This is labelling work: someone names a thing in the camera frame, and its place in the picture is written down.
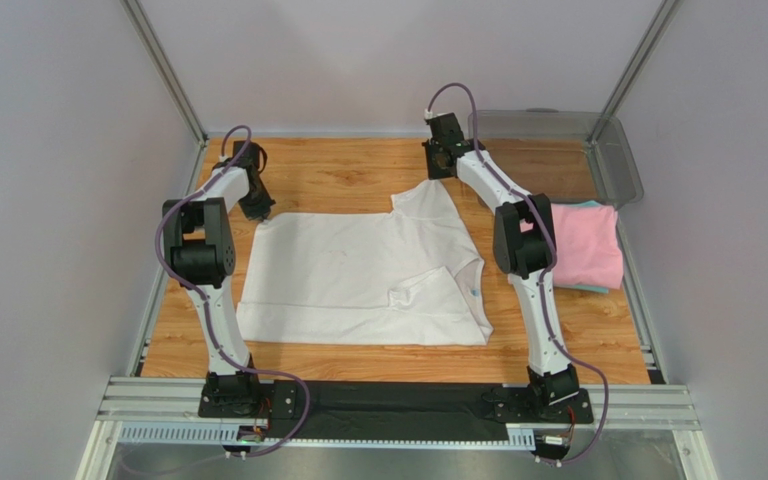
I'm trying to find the white t shirt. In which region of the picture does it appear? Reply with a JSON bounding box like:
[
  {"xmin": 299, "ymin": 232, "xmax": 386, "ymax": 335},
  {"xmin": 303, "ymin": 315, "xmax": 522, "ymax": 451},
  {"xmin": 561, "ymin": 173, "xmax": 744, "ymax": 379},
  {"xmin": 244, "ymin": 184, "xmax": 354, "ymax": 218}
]
[{"xmin": 237, "ymin": 180, "xmax": 493, "ymax": 346}]

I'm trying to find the teal folded t shirt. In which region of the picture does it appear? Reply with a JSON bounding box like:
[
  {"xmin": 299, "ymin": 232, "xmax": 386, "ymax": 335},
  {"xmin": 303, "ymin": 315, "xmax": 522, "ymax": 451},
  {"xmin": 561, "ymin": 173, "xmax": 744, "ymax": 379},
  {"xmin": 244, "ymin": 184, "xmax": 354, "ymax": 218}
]
[{"xmin": 553, "ymin": 200, "xmax": 610, "ymax": 295}]

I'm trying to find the left aluminium frame post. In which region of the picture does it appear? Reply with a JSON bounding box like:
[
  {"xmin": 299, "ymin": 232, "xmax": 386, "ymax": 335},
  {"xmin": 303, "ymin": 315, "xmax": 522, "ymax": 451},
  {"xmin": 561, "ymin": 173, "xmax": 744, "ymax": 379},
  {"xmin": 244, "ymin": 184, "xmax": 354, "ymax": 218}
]
[{"xmin": 120, "ymin": 0, "xmax": 208, "ymax": 147}]

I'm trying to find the clear grey plastic bin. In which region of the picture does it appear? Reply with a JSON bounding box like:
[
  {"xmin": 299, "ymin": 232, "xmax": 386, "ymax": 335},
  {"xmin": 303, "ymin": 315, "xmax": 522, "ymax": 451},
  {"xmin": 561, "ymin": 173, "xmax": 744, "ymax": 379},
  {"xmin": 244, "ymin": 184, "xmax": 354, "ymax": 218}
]
[{"xmin": 467, "ymin": 108, "xmax": 644, "ymax": 209}]

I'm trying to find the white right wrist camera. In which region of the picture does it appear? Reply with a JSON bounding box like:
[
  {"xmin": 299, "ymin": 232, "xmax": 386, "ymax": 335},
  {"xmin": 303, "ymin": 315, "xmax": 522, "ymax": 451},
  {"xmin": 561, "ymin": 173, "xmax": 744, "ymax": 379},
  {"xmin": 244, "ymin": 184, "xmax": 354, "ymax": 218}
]
[{"xmin": 424, "ymin": 110, "xmax": 439, "ymax": 125}]

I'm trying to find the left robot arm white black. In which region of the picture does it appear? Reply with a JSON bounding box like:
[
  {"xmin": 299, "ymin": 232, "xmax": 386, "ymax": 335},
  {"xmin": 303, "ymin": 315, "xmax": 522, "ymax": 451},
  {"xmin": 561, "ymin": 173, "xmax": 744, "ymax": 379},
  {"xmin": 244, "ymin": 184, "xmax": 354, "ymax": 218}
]
[{"xmin": 158, "ymin": 141, "xmax": 275, "ymax": 418}]

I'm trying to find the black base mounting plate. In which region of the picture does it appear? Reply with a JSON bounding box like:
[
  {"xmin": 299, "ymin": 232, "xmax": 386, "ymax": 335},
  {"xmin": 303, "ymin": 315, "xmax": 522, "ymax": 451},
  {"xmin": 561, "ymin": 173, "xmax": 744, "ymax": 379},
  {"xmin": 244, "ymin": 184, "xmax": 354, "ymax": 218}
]
[{"xmin": 219, "ymin": 380, "xmax": 595, "ymax": 442}]

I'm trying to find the right aluminium frame post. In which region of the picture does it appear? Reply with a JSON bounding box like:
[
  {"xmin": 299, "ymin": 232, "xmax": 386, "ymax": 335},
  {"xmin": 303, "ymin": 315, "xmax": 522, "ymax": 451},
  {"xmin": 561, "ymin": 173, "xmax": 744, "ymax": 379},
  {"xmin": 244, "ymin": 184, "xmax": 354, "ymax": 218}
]
[{"xmin": 588, "ymin": 0, "xmax": 683, "ymax": 143}]

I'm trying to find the aluminium frame post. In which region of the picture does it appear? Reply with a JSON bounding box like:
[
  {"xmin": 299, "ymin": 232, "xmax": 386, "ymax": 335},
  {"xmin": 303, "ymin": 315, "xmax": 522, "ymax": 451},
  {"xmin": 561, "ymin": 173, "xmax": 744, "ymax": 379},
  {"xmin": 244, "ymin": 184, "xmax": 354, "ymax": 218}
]
[
  {"xmin": 588, "ymin": 0, "xmax": 683, "ymax": 143},
  {"xmin": 120, "ymin": 0, "xmax": 208, "ymax": 147}
]

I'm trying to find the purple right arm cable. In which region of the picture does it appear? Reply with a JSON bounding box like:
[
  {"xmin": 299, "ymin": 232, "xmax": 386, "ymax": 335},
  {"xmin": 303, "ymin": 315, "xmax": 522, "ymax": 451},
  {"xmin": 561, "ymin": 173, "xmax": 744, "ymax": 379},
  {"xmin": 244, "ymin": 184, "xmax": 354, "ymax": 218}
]
[{"xmin": 426, "ymin": 82, "xmax": 609, "ymax": 465}]

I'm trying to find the aluminium frame rail front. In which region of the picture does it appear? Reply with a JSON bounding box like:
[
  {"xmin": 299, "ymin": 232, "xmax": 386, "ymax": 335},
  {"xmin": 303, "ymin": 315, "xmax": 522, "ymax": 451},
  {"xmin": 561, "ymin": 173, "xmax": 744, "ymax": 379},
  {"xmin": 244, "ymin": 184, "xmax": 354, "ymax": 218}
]
[{"xmin": 77, "ymin": 377, "xmax": 716, "ymax": 479}]

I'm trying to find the pink folded t shirt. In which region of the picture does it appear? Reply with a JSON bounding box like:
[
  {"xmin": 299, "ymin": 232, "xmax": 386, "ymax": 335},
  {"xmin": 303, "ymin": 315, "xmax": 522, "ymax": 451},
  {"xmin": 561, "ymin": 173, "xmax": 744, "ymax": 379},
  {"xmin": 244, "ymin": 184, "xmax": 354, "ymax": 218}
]
[{"xmin": 547, "ymin": 205, "xmax": 624, "ymax": 290}]

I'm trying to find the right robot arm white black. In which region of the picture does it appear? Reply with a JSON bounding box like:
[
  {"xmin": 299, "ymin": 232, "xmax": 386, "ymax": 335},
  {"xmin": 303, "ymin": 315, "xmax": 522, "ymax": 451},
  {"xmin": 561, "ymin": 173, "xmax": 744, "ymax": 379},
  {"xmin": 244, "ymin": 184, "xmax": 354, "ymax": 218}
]
[{"xmin": 423, "ymin": 112, "xmax": 595, "ymax": 424}]

